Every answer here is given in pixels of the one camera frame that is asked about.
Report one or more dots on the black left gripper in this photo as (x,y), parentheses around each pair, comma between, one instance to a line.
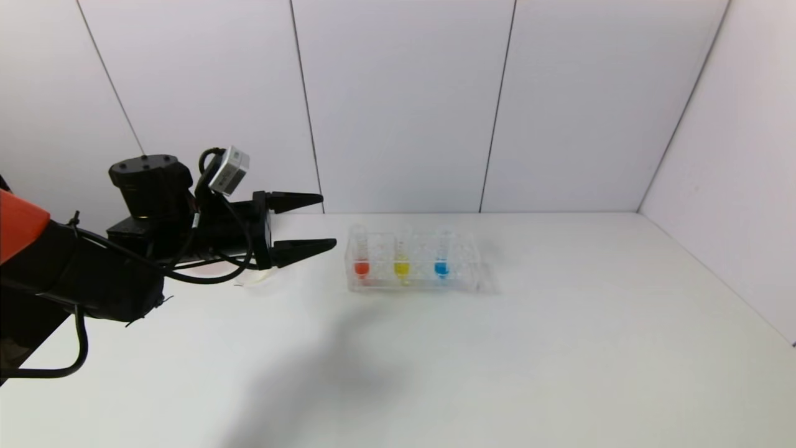
(263,229)

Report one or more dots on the test tube with red pigment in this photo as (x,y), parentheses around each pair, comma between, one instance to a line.
(361,267)

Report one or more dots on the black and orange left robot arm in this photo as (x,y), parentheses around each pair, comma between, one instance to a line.
(93,274)

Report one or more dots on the clear glass beaker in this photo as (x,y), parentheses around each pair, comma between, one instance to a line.
(261,279)

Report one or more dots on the test tube with yellow pigment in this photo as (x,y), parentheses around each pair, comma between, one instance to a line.
(402,268)

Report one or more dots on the test tube with blue pigment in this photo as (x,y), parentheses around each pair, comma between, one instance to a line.
(441,268)

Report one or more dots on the clear acrylic test tube rack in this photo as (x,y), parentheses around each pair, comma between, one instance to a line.
(463,261)

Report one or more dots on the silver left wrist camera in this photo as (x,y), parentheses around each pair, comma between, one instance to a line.
(229,171)

